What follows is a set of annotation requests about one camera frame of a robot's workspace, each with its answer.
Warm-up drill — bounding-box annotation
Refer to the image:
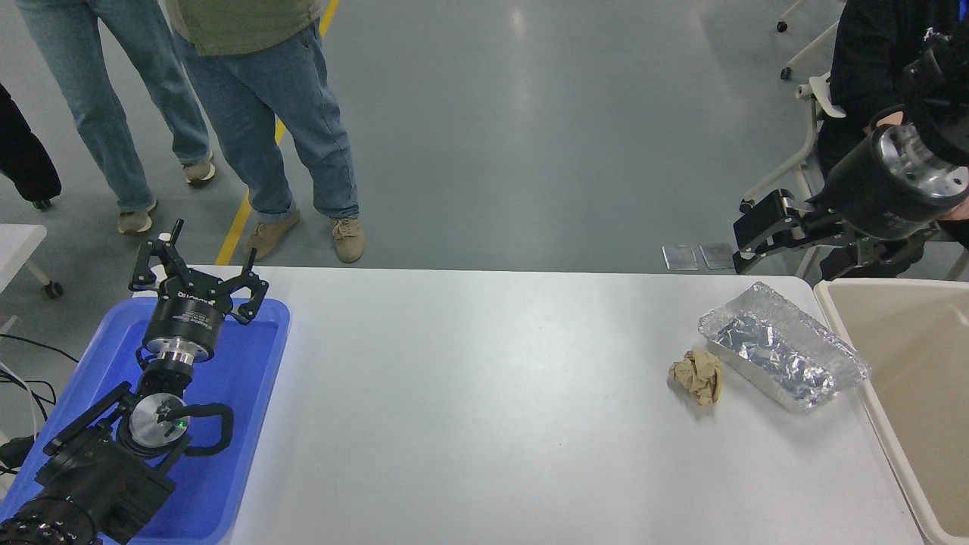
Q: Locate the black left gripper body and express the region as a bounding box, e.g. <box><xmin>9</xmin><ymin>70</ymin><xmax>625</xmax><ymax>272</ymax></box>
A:
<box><xmin>142</xmin><ymin>277</ymin><xmax>232</xmax><ymax>350</ymax></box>

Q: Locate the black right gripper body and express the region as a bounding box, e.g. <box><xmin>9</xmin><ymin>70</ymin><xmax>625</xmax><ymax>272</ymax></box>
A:
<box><xmin>812</xmin><ymin>131</ymin><xmax>949</xmax><ymax>241</ymax></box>

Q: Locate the rectangular foil tray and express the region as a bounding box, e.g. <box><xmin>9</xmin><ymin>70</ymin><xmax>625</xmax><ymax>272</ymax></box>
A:
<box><xmin>697</xmin><ymin>282</ymin><xmax>871</xmax><ymax>414</ymax></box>

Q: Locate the white chair on casters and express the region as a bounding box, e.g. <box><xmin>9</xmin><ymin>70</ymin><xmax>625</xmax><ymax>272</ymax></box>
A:
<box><xmin>740</xmin><ymin>72</ymin><xmax>849</xmax><ymax>278</ymax></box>
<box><xmin>776</xmin><ymin>0</ymin><xmax>843</xmax><ymax>81</ymax></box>

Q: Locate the blue plastic tray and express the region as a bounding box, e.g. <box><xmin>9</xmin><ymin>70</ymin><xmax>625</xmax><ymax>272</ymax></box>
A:
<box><xmin>0</xmin><ymin>297</ymin><xmax>291</xmax><ymax>545</ymax></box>

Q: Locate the seated person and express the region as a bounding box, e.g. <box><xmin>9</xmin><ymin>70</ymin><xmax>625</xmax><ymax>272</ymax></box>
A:
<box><xmin>816</xmin><ymin>0</ymin><xmax>969</xmax><ymax>281</ymax></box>

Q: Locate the crumpled tan paper ball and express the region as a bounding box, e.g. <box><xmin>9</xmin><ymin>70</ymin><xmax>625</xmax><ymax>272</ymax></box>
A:
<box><xmin>668</xmin><ymin>350</ymin><xmax>724</xmax><ymax>406</ymax></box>

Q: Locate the small white side table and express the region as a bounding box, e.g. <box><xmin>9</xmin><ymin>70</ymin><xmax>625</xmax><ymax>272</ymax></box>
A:
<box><xmin>0</xmin><ymin>225</ymin><xmax>64</xmax><ymax>298</ymax></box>

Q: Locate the large pale bin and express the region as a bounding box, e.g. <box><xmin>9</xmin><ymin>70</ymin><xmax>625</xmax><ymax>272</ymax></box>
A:
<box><xmin>814</xmin><ymin>279</ymin><xmax>969</xmax><ymax>545</ymax></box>

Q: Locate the person at picture edge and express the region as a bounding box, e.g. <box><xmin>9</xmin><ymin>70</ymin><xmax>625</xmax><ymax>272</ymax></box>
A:
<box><xmin>0</xmin><ymin>83</ymin><xmax>63</xmax><ymax>211</ymax></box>

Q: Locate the standing person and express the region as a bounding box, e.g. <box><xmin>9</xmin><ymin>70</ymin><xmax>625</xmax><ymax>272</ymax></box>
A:
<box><xmin>163</xmin><ymin>0</ymin><xmax>366</xmax><ymax>264</ymax></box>
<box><xmin>15</xmin><ymin>0</ymin><xmax>217</xmax><ymax>235</ymax></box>

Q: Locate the black floor cable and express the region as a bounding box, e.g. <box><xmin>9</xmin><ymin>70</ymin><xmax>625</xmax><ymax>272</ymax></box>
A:
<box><xmin>0</xmin><ymin>333</ymin><xmax>80</xmax><ymax>425</ymax></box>

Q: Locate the white floor cable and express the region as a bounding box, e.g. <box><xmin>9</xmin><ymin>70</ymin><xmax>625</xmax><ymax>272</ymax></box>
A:
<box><xmin>0</xmin><ymin>362</ymin><xmax>40</xmax><ymax>444</ymax></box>

